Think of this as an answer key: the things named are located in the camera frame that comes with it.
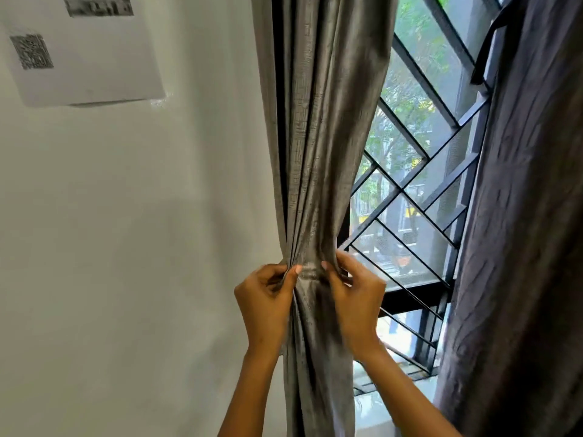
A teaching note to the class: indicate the person's right hand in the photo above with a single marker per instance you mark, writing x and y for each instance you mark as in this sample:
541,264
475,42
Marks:
362,309

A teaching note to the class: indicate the person's left hand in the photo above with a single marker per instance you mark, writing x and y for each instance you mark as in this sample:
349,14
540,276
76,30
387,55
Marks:
266,314

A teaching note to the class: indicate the grey textured curtain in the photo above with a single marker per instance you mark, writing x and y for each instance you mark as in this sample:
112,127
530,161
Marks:
319,131

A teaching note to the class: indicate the dark brown curtain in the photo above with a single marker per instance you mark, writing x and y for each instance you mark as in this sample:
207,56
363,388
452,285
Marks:
524,222

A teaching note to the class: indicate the dark brown curtain tie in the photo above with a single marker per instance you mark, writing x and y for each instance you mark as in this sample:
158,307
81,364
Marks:
489,45

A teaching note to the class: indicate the person's right forearm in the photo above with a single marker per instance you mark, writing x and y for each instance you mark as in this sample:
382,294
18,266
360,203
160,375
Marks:
410,400

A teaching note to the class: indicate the green trees outside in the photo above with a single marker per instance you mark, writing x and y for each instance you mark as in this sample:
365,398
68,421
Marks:
410,100

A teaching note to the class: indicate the black metal window grille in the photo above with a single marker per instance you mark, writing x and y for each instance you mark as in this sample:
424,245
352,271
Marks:
426,88

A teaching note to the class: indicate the white printed paper notice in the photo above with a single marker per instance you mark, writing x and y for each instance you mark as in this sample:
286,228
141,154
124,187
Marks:
100,54

